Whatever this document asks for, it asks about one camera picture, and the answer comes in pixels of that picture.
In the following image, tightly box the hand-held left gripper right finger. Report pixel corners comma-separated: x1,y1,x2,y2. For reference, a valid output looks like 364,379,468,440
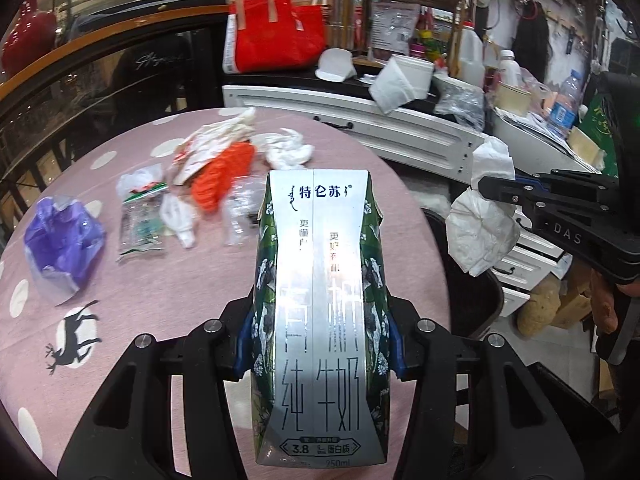
387,295,586,480

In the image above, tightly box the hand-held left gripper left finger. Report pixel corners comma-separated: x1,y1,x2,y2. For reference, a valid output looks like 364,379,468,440
57,296,256,480

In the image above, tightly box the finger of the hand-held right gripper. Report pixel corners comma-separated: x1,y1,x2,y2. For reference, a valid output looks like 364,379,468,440
477,170,621,207

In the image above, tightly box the large white tissue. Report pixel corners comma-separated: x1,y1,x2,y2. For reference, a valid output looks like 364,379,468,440
445,135,523,277

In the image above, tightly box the dark brown trash bin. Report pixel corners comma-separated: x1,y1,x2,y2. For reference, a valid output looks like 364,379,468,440
422,207,503,351

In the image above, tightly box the silver green milk carton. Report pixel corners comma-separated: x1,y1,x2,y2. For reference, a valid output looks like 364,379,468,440
251,167,391,467

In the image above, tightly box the crushed clear plastic packaging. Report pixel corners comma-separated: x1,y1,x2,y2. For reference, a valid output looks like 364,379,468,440
222,175,263,247

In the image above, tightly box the small white plastic wrapper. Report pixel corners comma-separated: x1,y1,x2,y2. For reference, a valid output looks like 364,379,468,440
160,192,198,250

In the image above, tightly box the clear snack wrapper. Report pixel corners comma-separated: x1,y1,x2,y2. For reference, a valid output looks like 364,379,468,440
116,167,168,263

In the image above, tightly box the orange foam net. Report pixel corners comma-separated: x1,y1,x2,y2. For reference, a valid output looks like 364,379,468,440
191,141,257,215

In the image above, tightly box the white plastic wrap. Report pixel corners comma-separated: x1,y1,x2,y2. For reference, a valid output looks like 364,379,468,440
264,128,316,170

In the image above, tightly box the purple plastic bag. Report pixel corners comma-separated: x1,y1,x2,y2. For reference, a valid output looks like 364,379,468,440
24,196,107,307

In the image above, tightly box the white red paper wrapper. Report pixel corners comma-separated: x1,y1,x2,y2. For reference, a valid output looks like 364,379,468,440
172,106,257,186

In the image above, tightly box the brown cardboard box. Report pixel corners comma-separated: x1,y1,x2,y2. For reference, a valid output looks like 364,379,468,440
555,260,621,336

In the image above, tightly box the medium white drawer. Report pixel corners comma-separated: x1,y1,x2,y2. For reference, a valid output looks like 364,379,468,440
492,240,566,291

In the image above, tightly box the beige cardboard box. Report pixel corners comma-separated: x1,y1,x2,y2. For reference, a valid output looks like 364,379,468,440
567,127,606,171

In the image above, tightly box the beige round tub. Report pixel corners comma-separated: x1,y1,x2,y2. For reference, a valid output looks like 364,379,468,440
492,82,531,116

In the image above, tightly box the clear plastic bag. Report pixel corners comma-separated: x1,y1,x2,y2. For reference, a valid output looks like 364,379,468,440
434,77,487,131

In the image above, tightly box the small white drawer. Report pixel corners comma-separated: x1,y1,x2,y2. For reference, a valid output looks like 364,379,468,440
497,282,532,318

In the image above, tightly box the blue label water bottle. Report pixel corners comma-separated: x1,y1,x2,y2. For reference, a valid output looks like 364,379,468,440
547,70,583,138

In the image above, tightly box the green printed board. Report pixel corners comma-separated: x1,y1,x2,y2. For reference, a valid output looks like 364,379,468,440
580,92,621,161

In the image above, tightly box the white plastic bottle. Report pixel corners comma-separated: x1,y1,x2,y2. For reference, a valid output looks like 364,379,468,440
497,49,518,86

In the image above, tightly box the white plastic jug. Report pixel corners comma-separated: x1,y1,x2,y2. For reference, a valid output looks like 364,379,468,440
457,21,486,88

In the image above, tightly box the white paper roll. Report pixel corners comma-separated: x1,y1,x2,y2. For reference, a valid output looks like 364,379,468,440
369,55,435,113

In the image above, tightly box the dark hanging bundle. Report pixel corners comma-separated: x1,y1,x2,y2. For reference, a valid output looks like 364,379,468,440
512,0,551,83

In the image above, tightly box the loose white drawer front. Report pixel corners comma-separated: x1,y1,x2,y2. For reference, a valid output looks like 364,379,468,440
222,85,488,176

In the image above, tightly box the white cap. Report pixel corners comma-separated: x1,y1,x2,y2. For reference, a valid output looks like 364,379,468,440
315,49,357,82

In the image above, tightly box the wooden shelf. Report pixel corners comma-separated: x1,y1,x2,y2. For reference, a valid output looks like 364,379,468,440
347,0,468,68

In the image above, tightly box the red tote bag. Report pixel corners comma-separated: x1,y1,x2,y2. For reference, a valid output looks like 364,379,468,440
227,0,328,76

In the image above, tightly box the glass display cabinet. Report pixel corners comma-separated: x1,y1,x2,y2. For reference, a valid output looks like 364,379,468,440
0,0,231,211

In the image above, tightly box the red vase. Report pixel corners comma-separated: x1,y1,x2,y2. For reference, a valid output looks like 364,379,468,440
2,0,58,78

